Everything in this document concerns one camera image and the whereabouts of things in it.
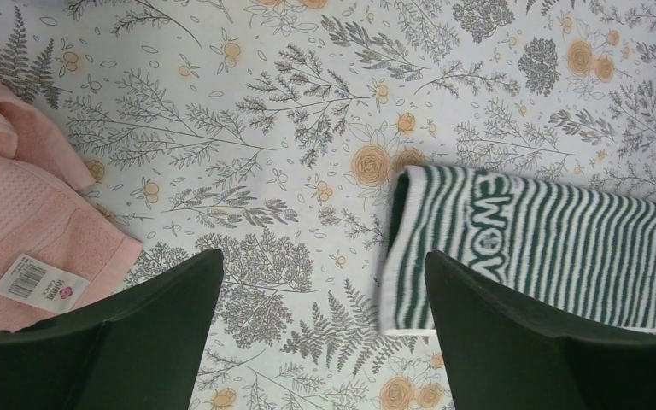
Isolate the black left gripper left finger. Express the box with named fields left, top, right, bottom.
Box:
left=0, top=249, right=224, bottom=409

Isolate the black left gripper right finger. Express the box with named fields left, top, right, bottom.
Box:
left=425, top=251, right=656, bottom=409

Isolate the green white striped towel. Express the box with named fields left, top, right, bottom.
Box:
left=378, top=166, right=656, bottom=336

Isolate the pink towel under striped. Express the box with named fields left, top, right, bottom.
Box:
left=0, top=82, right=143, bottom=331

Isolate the floral patterned table mat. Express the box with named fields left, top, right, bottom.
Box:
left=0, top=1, right=656, bottom=409

